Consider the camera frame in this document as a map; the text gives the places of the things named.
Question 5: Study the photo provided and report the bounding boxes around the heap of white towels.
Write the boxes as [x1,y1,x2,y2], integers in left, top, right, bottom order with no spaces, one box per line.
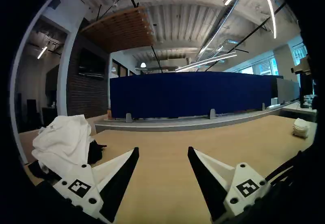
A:
[31,114,95,178]

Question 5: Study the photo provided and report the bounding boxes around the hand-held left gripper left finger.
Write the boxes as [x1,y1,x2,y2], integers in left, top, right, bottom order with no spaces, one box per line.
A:
[52,146,140,223]

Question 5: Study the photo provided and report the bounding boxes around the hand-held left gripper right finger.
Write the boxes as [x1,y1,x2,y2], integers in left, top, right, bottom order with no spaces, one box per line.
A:
[187,146,270,222]

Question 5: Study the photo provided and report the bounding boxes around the black cable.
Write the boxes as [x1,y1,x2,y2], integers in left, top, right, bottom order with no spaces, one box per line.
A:
[264,150,303,181]

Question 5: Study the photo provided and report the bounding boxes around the blue desk screen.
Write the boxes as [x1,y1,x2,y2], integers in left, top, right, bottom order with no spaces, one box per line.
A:
[94,71,300,133]

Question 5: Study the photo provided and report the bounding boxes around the black towel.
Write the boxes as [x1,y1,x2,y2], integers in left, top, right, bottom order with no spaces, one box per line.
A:
[28,140,108,180]

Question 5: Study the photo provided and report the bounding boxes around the stack of white towels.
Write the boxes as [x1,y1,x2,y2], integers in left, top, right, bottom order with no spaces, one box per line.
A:
[291,118,310,139]

